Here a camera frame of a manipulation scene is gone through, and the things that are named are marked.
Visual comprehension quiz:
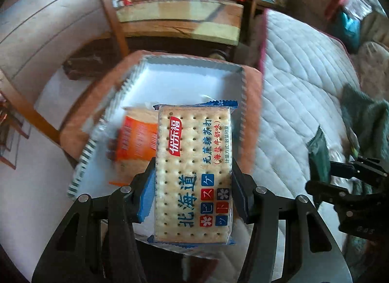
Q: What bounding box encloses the wooden desk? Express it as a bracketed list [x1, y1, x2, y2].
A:
[115, 0, 245, 48]

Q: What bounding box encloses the green snack packet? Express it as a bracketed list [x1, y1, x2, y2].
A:
[308, 126, 332, 187]

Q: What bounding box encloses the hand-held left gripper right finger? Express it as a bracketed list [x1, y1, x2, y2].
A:
[231, 160, 353, 283]

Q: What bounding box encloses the white box with striped rim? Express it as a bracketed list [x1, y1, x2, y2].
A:
[67, 55, 247, 242]

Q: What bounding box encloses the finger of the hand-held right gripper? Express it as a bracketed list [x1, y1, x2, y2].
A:
[305, 180, 389, 209]
[330, 156, 389, 181]

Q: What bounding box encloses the blue soda cracker packet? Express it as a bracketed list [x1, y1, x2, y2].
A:
[147, 100, 239, 245]

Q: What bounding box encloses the brown wooden rack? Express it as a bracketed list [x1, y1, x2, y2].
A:
[0, 88, 31, 170]

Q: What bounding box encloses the white quilted mattress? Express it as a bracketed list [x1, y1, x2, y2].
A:
[258, 8, 362, 283]

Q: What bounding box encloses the floral blanket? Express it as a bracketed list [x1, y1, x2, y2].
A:
[355, 12, 389, 101]

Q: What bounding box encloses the teal bag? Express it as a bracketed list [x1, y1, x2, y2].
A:
[339, 11, 363, 53]

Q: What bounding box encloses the orange snack packet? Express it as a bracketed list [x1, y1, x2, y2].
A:
[108, 107, 160, 187]

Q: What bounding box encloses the wooden chair frame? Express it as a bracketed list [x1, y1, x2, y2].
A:
[0, 0, 131, 145]

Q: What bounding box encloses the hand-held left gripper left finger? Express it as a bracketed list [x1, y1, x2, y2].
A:
[32, 158, 159, 283]

